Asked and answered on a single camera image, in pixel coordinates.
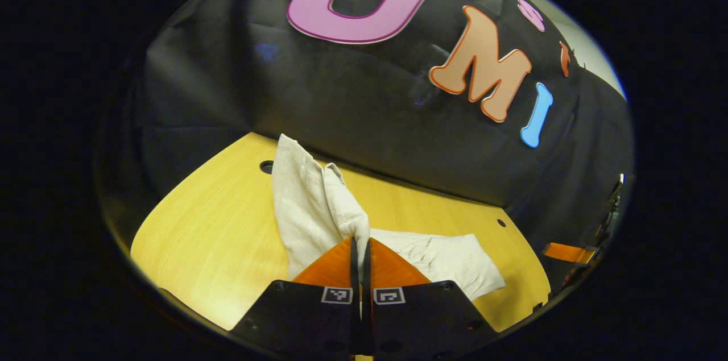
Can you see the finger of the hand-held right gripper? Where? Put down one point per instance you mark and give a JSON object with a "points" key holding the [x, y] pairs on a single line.
{"points": [[569, 253]]}

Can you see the white jeans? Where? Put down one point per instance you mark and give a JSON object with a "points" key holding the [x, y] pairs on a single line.
{"points": [[307, 202]]}

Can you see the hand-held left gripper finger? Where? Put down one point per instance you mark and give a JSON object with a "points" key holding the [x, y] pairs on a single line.
{"points": [[354, 270], [367, 270]]}

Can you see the black backdrop cloth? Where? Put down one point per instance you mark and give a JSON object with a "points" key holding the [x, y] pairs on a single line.
{"points": [[284, 94]]}

